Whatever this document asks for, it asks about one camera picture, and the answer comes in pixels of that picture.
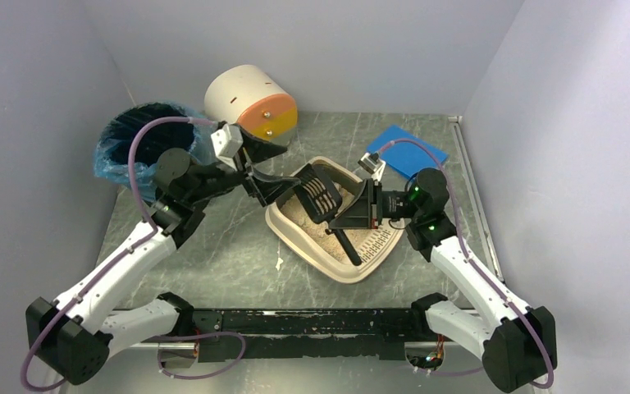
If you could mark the black bin with blue bag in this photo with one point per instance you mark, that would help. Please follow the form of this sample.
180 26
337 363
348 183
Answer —
110 159

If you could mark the cylindrical mini drawer cabinet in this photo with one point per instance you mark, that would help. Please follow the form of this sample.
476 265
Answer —
248 96

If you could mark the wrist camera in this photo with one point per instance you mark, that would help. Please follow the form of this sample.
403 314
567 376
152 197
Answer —
373 164
227 142

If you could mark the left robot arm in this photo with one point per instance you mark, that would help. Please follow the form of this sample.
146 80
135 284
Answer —
77 332

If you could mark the blue flat pad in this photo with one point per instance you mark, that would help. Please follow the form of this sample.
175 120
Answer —
405 158

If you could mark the sand litter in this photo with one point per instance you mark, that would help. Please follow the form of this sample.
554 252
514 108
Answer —
294 211

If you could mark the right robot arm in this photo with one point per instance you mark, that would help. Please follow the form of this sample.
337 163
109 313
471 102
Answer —
516 343

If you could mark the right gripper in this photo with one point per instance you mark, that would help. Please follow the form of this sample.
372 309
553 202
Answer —
372 203

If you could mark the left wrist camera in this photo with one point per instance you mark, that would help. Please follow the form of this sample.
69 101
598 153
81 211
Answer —
227 142

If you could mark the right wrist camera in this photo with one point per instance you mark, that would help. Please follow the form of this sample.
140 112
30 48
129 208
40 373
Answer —
373 164

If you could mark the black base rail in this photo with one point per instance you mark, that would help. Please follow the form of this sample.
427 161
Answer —
384 333

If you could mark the black litter scoop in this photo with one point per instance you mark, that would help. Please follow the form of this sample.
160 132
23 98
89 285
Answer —
317 194

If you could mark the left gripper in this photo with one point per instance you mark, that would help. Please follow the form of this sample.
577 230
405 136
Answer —
253 177

